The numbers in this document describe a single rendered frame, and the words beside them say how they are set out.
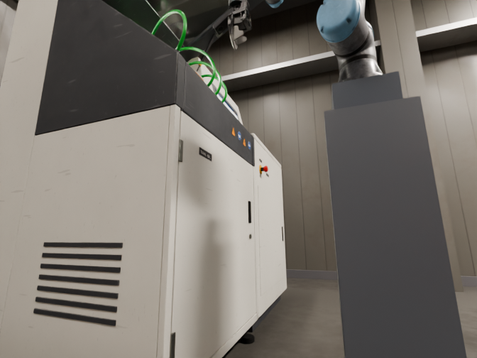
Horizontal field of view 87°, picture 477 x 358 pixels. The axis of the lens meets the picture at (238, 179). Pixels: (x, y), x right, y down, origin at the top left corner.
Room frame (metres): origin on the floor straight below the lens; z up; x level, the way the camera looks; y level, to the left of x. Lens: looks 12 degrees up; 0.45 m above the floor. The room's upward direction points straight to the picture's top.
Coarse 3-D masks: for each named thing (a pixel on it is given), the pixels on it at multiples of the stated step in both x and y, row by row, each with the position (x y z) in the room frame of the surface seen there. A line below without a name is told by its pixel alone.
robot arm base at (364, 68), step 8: (360, 56) 0.70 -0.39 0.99; (368, 56) 0.69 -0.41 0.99; (344, 64) 0.73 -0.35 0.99; (352, 64) 0.71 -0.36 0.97; (360, 64) 0.69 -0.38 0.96; (368, 64) 0.69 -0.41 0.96; (376, 64) 0.70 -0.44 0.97; (344, 72) 0.73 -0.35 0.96; (352, 72) 0.70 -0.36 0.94; (360, 72) 0.68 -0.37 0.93; (368, 72) 0.68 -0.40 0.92; (376, 72) 0.68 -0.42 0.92; (344, 80) 0.71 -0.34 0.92
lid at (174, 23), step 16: (112, 0) 0.95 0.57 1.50; (128, 0) 0.98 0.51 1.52; (144, 0) 1.00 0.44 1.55; (160, 0) 1.04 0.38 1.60; (176, 0) 1.07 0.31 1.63; (192, 0) 1.11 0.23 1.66; (208, 0) 1.14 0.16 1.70; (224, 0) 1.18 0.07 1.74; (256, 0) 1.24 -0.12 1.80; (128, 16) 1.04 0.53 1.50; (144, 16) 1.07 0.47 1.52; (160, 16) 1.12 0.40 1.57; (176, 16) 1.15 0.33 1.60; (192, 16) 1.19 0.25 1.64; (208, 16) 1.22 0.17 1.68; (160, 32) 1.18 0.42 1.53; (176, 32) 1.23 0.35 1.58; (192, 32) 1.27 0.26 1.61; (208, 32) 1.30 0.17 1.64; (224, 32) 1.34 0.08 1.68
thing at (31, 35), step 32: (32, 0) 0.88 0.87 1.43; (32, 32) 0.87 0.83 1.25; (32, 64) 0.85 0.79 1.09; (0, 96) 0.92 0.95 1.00; (32, 96) 0.84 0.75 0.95; (0, 128) 0.90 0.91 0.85; (32, 128) 0.83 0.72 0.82; (0, 160) 0.88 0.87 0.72; (0, 192) 0.87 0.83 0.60; (0, 224) 0.86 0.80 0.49; (0, 256) 0.85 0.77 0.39; (0, 288) 0.83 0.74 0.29; (0, 320) 0.82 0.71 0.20
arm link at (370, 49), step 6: (372, 30) 0.71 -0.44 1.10; (372, 36) 0.70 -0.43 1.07; (366, 42) 0.67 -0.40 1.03; (372, 42) 0.70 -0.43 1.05; (360, 48) 0.68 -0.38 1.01; (366, 48) 0.69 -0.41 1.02; (372, 48) 0.70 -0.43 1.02; (336, 54) 0.72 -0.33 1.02; (348, 54) 0.70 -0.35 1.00; (354, 54) 0.70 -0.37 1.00; (360, 54) 0.70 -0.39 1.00; (366, 54) 0.69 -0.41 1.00; (372, 54) 0.70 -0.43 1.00; (342, 60) 0.73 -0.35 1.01
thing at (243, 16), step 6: (234, 0) 0.88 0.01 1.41; (240, 0) 0.88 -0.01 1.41; (246, 0) 0.88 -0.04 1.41; (234, 6) 0.90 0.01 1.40; (240, 6) 0.90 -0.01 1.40; (246, 6) 0.88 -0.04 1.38; (234, 12) 0.88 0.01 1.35; (240, 12) 0.88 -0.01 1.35; (246, 12) 0.88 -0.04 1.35; (234, 18) 0.90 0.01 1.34; (240, 18) 0.89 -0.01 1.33; (246, 18) 0.88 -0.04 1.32; (234, 24) 0.90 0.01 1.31; (240, 24) 0.90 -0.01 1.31; (246, 24) 0.90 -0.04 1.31; (240, 30) 0.94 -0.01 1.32; (246, 30) 0.93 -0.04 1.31
